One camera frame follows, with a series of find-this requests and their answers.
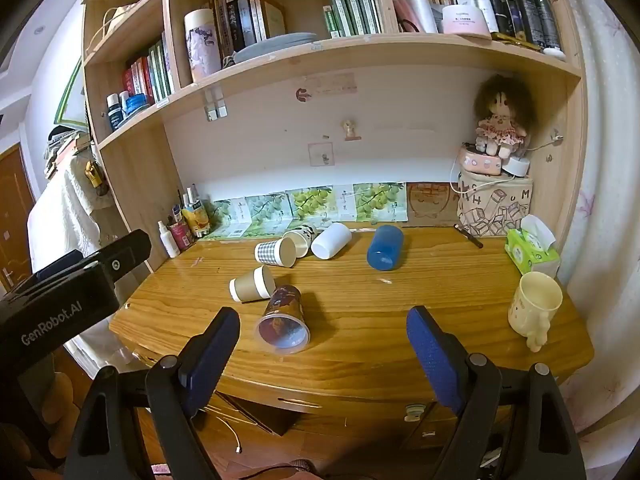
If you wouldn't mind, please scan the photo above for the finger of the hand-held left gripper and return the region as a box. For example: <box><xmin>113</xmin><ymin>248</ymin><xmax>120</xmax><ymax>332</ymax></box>
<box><xmin>94</xmin><ymin>229</ymin><xmax>153</xmax><ymax>287</ymax></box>

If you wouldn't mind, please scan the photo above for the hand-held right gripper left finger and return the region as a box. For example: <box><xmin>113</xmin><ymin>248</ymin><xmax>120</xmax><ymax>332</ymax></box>
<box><xmin>64</xmin><ymin>306</ymin><xmax>242</xmax><ymax>480</ymax></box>

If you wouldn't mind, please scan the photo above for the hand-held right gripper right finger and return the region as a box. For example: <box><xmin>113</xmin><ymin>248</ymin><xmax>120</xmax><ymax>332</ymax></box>
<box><xmin>406</xmin><ymin>305</ymin><xmax>587</xmax><ymax>480</ymax></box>

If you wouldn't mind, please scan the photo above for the printed clear plastic cup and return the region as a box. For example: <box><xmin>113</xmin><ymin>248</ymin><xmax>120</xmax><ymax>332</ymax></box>
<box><xmin>256</xmin><ymin>284</ymin><xmax>311</xmax><ymax>357</ymax></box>

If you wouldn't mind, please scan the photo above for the brown paper cup white rim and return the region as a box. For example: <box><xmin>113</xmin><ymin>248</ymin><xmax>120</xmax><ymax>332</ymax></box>
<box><xmin>229</xmin><ymin>265</ymin><xmax>277</xmax><ymax>304</ymax></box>

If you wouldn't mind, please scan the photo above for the blue plastic cup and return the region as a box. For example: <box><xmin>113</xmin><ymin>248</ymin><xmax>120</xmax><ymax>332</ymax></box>
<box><xmin>366</xmin><ymin>224</ymin><xmax>404</xmax><ymax>272</ymax></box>

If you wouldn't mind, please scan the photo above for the checked paper cup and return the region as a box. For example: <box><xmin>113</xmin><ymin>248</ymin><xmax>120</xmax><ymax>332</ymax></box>
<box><xmin>254</xmin><ymin>236</ymin><xmax>298</xmax><ymax>267</ymax></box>

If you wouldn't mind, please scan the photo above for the black and white paper cup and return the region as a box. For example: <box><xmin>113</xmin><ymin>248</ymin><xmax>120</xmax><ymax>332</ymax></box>
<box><xmin>281</xmin><ymin>226</ymin><xmax>318</xmax><ymax>259</ymax></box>

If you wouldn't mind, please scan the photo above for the white plastic cup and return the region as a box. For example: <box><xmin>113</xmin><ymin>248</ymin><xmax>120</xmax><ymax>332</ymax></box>
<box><xmin>310</xmin><ymin>222</ymin><xmax>353</xmax><ymax>261</ymax></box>

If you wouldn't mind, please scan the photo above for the white spray bottle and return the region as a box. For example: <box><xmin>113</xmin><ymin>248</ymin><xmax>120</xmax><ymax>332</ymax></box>
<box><xmin>158</xmin><ymin>220</ymin><xmax>181</xmax><ymax>259</ymax></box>

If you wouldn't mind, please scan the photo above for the pink pen holder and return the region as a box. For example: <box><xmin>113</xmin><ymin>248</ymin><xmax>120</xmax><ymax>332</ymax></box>
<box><xmin>167</xmin><ymin>214</ymin><xmax>196</xmax><ymax>252</ymax></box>

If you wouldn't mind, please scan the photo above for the white lace cloth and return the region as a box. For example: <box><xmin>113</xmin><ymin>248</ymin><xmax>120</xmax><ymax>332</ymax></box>
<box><xmin>26</xmin><ymin>152</ymin><xmax>132</xmax><ymax>376</ymax></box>

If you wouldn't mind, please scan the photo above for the brown wooden door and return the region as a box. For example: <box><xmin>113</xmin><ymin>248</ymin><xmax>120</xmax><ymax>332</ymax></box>
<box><xmin>0</xmin><ymin>142</ymin><xmax>38</xmax><ymax>293</ymax></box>

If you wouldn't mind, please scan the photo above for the cream ceramic mug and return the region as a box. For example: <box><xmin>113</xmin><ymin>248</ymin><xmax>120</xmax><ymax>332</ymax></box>
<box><xmin>507</xmin><ymin>271</ymin><xmax>564</xmax><ymax>353</ymax></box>

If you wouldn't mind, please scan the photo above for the black pen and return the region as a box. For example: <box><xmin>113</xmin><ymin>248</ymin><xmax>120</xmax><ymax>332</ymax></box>
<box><xmin>453</xmin><ymin>224</ymin><xmax>484</xmax><ymax>249</ymax></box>

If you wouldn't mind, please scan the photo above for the dark ink bottle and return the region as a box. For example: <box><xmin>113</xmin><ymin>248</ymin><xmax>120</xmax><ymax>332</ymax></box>
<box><xmin>105</xmin><ymin>92</ymin><xmax>127</xmax><ymax>132</ymax></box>

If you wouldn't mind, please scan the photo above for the green tissue pack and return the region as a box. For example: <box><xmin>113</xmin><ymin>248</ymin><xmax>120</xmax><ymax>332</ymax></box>
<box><xmin>504</xmin><ymin>214</ymin><xmax>561</xmax><ymax>276</ymax></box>

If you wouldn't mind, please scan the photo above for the printed cardboard box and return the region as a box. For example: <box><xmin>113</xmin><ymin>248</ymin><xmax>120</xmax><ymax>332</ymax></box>
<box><xmin>457</xmin><ymin>166</ymin><xmax>535</xmax><ymax>239</ymax></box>

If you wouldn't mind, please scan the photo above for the row of red and green books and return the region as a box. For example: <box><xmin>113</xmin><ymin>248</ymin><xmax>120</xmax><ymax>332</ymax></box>
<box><xmin>121</xmin><ymin>31</ymin><xmax>176</xmax><ymax>106</ymax></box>

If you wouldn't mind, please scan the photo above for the pink spotted case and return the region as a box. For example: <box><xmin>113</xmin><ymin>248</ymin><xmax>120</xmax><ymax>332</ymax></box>
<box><xmin>460</xmin><ymin>145</ymin><xmax>504</xmax><ymax>177</ymax></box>

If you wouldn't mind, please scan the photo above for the floral thermos bottle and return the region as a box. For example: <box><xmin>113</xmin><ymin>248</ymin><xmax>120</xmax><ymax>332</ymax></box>
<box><xmin>183</xmin><ymin>8</ymin><xmax>223</xmax><ymax>84</ymax></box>

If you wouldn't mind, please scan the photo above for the curly-haired rag doll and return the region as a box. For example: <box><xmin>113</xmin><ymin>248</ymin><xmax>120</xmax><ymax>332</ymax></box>
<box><xmin>472</xmin><ymin>74</ymin><xmax>536</xmax><ymax>160</ymax></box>

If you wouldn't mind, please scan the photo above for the grey folded cloth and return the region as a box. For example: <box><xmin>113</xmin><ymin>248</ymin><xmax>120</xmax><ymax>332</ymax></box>
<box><xmin>222</xmin><ymin>32</ymin><xmax>319</xmax><ymax>68</ymax></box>

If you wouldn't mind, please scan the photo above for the floral white curtain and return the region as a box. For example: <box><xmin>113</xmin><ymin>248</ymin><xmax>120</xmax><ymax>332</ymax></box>
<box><xmin>552</xmin><ymin>0</ymin><xmax>640</xmax><ymax>436</ymax></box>

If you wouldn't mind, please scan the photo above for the row of dark books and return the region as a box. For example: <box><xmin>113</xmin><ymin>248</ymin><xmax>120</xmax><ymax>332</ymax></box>
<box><xmin>209</xmin><ymin>0</ymin><xmax>287</xmax><ymax>53</ymax></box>

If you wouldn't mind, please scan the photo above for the wooden bookshelf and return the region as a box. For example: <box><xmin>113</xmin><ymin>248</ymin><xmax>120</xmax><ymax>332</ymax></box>
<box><xmin>80</xmin><ymin>0</ymin><xmax>588</xmax><ymax>281</ymax></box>

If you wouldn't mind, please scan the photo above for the white cream jar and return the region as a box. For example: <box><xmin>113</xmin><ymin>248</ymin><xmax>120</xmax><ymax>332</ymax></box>
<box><xmin>441</xmin><ymin>4</ymin><xmax>493</xmax><ymax>40</ymax></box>

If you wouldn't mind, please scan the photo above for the row of black bottles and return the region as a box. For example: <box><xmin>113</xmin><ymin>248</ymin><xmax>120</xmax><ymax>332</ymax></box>
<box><xmin>487</xmin><ymin>0</ymin><xmax>563</xmax><ymax>52</ymax></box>

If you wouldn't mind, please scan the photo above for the white floor cable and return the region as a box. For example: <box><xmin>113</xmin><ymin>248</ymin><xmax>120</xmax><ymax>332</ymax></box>
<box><xmin>202</xmin><ymin>402</ymin><xmax>244</xmax><ymax>455</ymax></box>

